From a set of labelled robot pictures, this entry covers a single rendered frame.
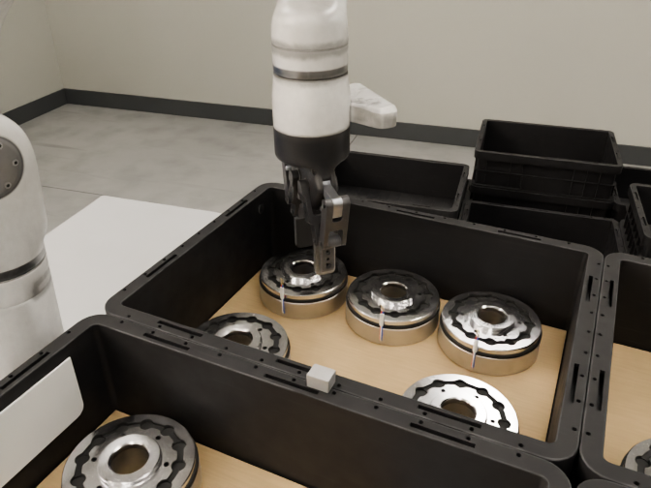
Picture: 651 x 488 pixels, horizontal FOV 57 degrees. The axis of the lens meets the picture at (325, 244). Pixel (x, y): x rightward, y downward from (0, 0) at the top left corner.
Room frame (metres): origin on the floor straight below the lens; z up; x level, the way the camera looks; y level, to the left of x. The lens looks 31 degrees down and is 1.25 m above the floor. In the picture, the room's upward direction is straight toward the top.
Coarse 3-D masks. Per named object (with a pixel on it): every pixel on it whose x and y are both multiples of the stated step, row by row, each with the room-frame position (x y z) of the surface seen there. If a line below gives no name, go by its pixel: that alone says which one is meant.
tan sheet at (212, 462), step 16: (112, 416) 0.40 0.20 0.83; (208, 448) 0.36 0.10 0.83; (64, 464) 0.34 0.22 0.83; (208, 464) 0.34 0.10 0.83; (224, 464) 0.34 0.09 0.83; (240, 464) 0.34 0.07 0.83; (48, 480) 0.33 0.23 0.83; (208, 480) 0.33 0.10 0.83; (224, 480) 0.33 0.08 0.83; (240, 480) 0.33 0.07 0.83; (256, 480) 0.33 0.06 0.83; (272, 480) 0.33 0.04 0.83; (288, 480) 0.33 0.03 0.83
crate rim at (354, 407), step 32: (96, 320) 0.41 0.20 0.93; (64, 352) 0.38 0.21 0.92; (192, 352) 0.37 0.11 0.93; (0, 384) 0.33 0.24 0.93; (288, 384) 0.33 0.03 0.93; (352, 416) 0.31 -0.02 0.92; (384, 416) 0.30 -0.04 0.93; (416, 416) 0.30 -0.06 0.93; (448, 448) 0.28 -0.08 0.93; (480, 448) 0.27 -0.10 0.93; (544, 480) 0.25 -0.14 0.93
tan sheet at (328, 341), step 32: (256, 288) 0.60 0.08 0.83; (288, 320) 0.54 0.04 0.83; (320, 320) 0.54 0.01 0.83; (320, 352) 0.48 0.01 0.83; (352, 352) 0.48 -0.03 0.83; (384, 352) 0.48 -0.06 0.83; (416, 352) 0.48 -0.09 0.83; (544, 352) 0.48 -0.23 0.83; (384, 384) 0.44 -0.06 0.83; (512, 384) 0.44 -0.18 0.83; (544, 384) 0.44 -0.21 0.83; (544, 416) 0.40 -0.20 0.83
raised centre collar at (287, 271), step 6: (294, 258) 0.61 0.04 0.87; (300, 258) 0.61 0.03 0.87; (306, 258) 0.61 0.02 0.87; (312, 258) 0.61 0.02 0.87; (288, 264) 0.60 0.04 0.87; (294, 264) 0.60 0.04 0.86; (300, 264) 0.61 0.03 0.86; (306, 264) 0.61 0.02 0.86; (312, 264) 0.60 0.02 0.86; (288, 270) 0.59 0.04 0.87; (288, 276) 0.58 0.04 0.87; (294, 276) 0.57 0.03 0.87; (300, 276) 0.57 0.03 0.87; (306, 276) 0.57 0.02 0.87; (312, 276) 0.57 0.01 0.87; (318, 276) 0.58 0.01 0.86; (300, 282) 0.57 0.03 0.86; (306, 282) 0.57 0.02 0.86
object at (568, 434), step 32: (256, 192) 0.66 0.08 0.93; (224, 224) 0.59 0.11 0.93; (448, 224) 0.58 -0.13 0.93; (480, 224) 0.58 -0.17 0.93; (128, 288) 0.46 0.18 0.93; (128, 320) 0.41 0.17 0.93; (160, 320) 0.41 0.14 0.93; (576, 320) 0.41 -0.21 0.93; (224, 352) 0.37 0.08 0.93; (256, 352) 0.37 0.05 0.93; (576, 352) 0.37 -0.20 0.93; (352, 384) 0.33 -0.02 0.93; (576, 384) 0.33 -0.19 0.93; (448, 416) 0.30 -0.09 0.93; (576, 416) 0.30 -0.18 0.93; (512, 448) 0.27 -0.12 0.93; (544, 448) 0.27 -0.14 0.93; (576, 448) 0.27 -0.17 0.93
